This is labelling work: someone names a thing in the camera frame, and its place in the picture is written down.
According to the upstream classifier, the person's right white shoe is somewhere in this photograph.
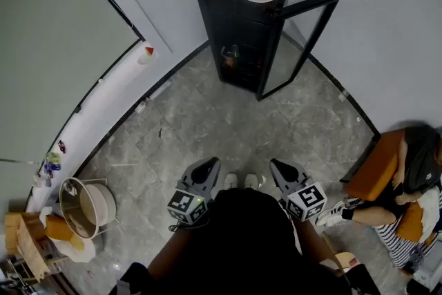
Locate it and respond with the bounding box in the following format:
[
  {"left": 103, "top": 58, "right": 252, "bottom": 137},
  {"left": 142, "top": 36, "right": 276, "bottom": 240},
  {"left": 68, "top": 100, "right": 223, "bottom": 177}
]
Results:
[{"left": 243, "top": 173, "right": 259, "bottom": 190}]

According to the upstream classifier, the yellow cushion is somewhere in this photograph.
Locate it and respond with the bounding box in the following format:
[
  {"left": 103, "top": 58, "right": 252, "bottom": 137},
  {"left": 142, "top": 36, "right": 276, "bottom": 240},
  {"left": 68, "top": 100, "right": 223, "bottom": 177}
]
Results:
[{"left": 70, "top": 234, "right": 86, "bottom": 251}]

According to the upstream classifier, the white pillow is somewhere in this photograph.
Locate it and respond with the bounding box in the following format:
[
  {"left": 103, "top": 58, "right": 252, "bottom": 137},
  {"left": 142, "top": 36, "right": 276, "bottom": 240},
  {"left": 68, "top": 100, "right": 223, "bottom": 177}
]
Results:
[{"left": 419, "top": 188, "right": 442, "bottom": 236}]

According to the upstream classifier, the orange sofa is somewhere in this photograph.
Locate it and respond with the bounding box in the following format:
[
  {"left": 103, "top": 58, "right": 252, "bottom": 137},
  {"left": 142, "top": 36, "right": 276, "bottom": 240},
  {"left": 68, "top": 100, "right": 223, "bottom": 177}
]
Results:
[{"left": 340, "top": 129, "right": 442, "bottom": 242}]

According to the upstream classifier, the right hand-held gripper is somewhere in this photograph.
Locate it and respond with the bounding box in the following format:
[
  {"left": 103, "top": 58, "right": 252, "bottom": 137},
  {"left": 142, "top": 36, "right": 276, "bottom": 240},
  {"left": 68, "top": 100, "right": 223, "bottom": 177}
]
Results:
[{"left": 269, "top": 158, "right": 328, "bottom": 222}]

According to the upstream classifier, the person's left forearm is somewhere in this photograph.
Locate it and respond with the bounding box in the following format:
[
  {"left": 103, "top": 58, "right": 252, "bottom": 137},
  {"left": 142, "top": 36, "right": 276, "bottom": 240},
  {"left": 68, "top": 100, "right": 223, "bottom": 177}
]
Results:
[{"left": 147, "top": 222, "right": 208, "bottom": 283}]

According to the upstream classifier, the round beige bin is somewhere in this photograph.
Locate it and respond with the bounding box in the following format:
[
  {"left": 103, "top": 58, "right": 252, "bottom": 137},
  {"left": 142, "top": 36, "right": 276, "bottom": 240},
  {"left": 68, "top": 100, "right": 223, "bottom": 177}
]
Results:
[{"left": 59, "top": 177, "right": 118, "bottom": 240}]

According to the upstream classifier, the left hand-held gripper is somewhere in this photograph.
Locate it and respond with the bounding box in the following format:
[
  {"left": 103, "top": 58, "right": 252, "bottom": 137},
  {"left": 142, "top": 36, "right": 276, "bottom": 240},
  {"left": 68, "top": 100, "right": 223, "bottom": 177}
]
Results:
[{"left": 167, "top": 157, "right": 222, "bottom": 225}]

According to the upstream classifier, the white window ledge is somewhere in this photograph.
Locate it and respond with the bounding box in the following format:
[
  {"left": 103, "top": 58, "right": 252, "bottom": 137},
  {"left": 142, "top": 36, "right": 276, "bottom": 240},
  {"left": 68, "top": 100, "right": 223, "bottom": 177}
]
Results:
[{"left": 26, "top": 41, "right": 160, "bottom": 213}]

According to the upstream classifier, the black cable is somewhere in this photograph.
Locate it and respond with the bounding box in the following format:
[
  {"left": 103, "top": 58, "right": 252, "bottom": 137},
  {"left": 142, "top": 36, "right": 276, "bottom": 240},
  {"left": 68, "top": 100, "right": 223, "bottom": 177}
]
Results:
[{"left": 168, "top": 217, "right": 210, "bottom": 233}]

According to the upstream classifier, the white spray bottle red top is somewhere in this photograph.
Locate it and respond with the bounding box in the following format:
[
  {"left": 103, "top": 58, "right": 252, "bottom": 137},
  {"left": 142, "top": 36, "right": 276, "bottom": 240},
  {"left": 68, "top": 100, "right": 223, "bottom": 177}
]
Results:
[{"left": 137, "top": 46, "right": 155, "bottom": 66}]

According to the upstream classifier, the person's right forearm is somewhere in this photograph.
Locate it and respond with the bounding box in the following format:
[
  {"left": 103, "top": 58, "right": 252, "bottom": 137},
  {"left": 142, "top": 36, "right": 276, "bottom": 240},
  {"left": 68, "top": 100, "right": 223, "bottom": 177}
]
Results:
[{"left": 293, "top": 217, "right": 348, "bottom": 276}]

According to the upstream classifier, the metal wire rack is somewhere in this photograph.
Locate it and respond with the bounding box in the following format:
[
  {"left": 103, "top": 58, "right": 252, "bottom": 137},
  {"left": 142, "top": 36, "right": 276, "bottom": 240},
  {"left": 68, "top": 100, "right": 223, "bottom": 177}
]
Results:
[{"left": 0, "top": 257, "right": 39, "bottom": 295}]

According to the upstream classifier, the small white container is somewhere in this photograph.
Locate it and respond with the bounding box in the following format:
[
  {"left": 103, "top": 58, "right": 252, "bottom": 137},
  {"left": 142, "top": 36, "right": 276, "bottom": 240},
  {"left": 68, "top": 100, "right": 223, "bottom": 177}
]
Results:
[{"left": 33, "top": 171, "right": 52, "bottom": 188}]

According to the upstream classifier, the orange seat cushion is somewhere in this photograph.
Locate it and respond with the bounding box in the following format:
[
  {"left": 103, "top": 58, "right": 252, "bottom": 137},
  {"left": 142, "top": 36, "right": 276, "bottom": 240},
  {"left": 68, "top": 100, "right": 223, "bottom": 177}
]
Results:
[{"left": 396, "top": 202, "right": 425, "bottom": 242}]

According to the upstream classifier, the person's white shoe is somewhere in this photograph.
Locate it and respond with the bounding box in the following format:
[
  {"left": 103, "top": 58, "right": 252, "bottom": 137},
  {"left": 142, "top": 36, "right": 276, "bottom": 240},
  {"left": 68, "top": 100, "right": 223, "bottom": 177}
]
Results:
[
  {"left": 243, "top": 173, "right": 259, "bottom": 190},
  {"left": 223, "top": 173, "right": 239, "bottom": 190}
]

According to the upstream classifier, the person's black clothing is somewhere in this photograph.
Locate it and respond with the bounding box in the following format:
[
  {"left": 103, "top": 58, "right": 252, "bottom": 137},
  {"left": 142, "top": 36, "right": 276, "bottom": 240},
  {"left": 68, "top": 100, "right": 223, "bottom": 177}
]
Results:
[{"left": 117, "top": 188, "right": 381, "bottom": 295}]

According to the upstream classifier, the person's left white shoe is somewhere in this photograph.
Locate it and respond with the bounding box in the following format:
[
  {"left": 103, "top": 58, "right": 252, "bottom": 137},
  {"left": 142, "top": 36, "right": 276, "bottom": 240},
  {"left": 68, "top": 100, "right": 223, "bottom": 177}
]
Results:
[{"left": 223, "top": 173, "right": 239, "bottom": 190}]

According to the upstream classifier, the white appliance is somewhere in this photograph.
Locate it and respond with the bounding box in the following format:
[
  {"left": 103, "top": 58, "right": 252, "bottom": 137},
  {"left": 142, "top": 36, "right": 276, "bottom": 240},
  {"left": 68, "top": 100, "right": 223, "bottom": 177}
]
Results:
[{"left": 412, "top": 245, "right": 442, "bottom": 293}]

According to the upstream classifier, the black mini fridge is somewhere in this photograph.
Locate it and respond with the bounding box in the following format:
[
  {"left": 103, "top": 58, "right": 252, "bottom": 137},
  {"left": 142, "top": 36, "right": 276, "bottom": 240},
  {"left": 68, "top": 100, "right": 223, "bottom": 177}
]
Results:
[{"left": 194, "top": 0, "right": 340, "bottom": 102}]

